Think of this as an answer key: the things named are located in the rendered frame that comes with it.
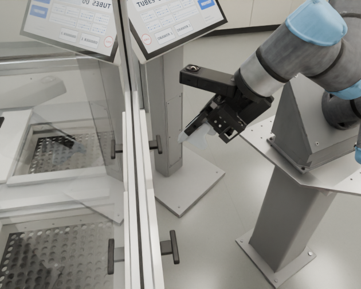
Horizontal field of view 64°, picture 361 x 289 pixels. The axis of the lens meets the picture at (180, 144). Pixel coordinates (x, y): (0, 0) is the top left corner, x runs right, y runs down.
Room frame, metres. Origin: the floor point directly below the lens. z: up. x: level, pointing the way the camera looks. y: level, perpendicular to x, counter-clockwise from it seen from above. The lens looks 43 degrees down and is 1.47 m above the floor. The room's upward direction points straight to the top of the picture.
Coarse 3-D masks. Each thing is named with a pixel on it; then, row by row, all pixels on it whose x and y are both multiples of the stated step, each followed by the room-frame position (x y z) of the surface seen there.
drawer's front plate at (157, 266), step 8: (152, 192) 0.42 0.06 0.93; (152, 200) 0.39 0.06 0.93; (152, 208) 0.37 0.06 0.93; (152, 216) 0.35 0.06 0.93; (152, 224) 0.33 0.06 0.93; (152, 232) 0.31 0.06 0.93; (152, 240) 0.29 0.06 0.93; (152, 248) 0.28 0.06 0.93; (160, 256) 0.26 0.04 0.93; (160, 264) 0.25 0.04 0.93; (160, 272) 0.23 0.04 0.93; (160, 280) 0.22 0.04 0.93; (160, 288) 0.20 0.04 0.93
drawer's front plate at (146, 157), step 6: (144, 114) 0.72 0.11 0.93; (144, 120) 0.68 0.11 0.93; (144, 126) 0.66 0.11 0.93; (144, 132) 0.63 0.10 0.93; (144, 138) 0.60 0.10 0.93; (144, 144) 0.58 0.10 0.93; (144, 150) 0.56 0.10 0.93; (144, 156) 0.53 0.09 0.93; (144, 162) 0.51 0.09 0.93; (150, 162) 0.51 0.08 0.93; (150, 168) 0.49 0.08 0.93; (150, 174) 0.47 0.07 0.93; (150, 180) 0.46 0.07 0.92; (150, 186) 0.46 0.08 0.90
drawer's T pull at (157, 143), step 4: (156, 136) 0.63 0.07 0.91; (152, 140) 0.61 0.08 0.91; (156, 140) 0.61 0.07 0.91; (160, 140) 0.62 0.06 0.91; (148, 144) 0.60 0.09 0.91; (152, 144) 0.60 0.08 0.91; (156, 144) 0.60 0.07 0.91; (160, 144) 0.60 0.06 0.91; (152, 148) 0.59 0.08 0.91; (156, 148) 0.59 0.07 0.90; (160, 148) 0.58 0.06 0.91; (160, 152) 0.57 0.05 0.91
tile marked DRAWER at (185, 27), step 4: (188, 20) 1.25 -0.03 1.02; (176, 24) 1.20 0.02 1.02; (180, 24) 1.21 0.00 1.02; (184, 24) 1.22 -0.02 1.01; (188, 24) 1.23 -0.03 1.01; (176, 28) 1.18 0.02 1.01; (180, 28) 1.19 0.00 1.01; (184, 28) 1.21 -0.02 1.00; (188, 28) 1.22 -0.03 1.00; (192, 28) 1.23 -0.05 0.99; (176, 32) 1.17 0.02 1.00; (180, 32) 1.18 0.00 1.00; (184, 32) 1.19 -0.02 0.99; (188, 32) 1.20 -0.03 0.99
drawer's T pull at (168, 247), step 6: (174, 234) 0.32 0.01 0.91; (168, 240) 0.30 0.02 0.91; (174, 240) 0.30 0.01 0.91; (162, 246) 0.29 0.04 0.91; (168, 246) 0.29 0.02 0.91; (174, 246) 0.29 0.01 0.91; (162, 252) 0.28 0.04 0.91; (168, 252) 0.28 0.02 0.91; (174, 252) 0.28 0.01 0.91; (174, 258) 0.27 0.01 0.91
